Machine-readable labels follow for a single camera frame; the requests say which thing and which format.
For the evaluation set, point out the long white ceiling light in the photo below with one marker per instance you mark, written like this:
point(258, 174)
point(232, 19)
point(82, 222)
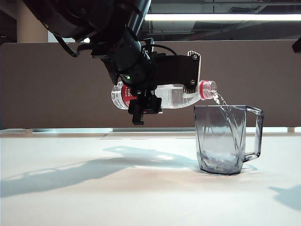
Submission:
point(211, 17)

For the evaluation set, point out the brown desk partition panel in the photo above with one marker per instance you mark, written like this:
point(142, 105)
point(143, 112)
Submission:
point(235, 82)

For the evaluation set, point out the beige partition support bracket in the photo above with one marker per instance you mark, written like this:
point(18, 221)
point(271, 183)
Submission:
point(291, 130)
point(28, 131)

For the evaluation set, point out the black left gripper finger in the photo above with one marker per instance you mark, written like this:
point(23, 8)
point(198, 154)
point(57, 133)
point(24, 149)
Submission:
point(174, 70)
point(141, 106)

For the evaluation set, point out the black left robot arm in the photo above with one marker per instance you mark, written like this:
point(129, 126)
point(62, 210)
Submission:
point(70, 18)

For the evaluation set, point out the clear red-label water bottle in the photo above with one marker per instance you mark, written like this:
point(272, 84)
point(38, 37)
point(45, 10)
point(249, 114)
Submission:
point(174, 99)

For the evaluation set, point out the beige round pillar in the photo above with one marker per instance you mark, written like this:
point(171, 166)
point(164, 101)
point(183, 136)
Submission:
point(30, 30)

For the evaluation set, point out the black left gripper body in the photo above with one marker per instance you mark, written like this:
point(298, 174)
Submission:
point(131, 66)

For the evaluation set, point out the grey transparent plastic mug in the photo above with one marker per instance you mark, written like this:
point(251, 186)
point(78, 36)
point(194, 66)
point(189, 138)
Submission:
point(218, 141)

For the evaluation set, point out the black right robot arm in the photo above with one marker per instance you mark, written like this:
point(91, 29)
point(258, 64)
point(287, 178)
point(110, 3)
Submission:
point(297, 46)

